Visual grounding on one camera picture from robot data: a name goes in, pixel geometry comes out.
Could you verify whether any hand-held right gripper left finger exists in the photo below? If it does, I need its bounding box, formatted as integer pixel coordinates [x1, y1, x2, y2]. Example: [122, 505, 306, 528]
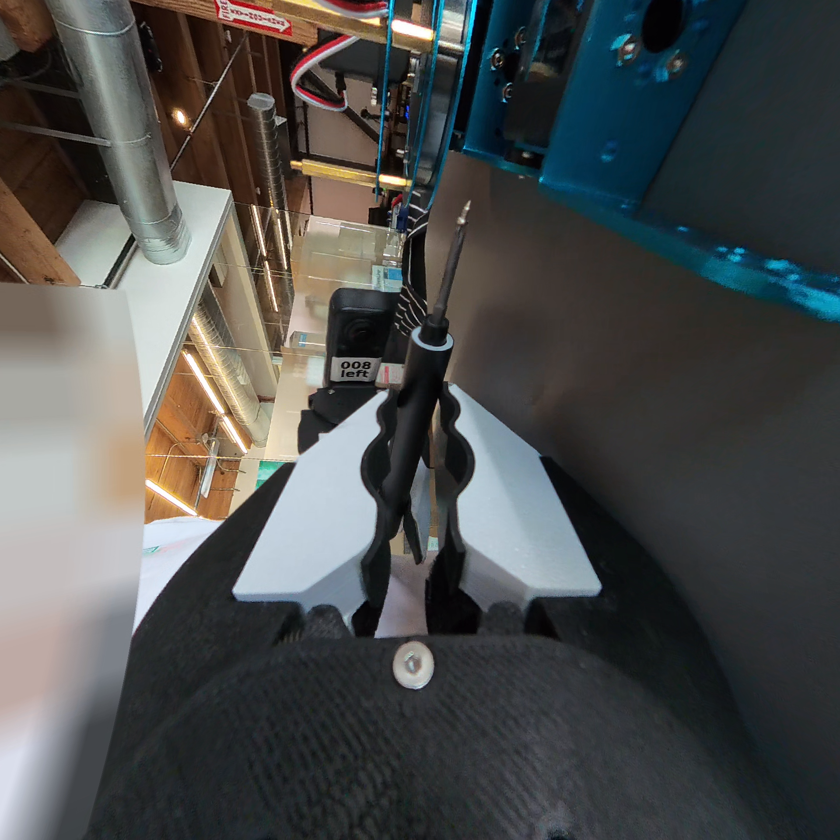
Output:
[231, 387, 401, 636]

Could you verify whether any narrow silver spiral duct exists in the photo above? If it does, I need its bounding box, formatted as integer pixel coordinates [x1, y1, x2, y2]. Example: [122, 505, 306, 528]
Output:
[246, 92, 290, 211]

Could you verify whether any large smooth silver duct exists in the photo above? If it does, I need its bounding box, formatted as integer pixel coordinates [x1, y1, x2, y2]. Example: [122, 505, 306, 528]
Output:
[42, 0, 193, 266]

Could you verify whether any brass standoff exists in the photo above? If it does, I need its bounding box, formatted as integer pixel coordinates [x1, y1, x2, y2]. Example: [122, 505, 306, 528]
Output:
[272, 0, 435, 42]
[292, 159, 412, 189]

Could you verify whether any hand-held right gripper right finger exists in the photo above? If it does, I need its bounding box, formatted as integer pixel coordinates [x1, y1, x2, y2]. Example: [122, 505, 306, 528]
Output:
[425, 379, 603, 634]

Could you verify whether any linear ceiling lamp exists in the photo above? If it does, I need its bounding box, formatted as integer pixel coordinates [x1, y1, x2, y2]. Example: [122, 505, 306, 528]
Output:
[180, 348, 228, 416]
[144, 478, 198, 517]

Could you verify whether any red white sign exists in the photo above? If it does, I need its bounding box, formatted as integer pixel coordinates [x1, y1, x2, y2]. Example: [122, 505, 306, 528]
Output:
[213, 0, 294, 38]

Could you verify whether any black white striped cable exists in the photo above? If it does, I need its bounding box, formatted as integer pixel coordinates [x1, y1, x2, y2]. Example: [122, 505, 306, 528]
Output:
[394, 203, 438, 330]

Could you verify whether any silver duct beside lamps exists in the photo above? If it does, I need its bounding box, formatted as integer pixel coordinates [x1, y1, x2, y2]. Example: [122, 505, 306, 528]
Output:
[190, 308, 273, 448]

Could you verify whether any red white black servo cable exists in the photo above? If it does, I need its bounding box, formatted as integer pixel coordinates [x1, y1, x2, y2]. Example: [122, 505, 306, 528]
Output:
[289, 0, 392, 110]

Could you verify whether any black screwdriver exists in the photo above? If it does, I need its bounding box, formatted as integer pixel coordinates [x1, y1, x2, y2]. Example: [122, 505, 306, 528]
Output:
[377, 200, 473, 565]

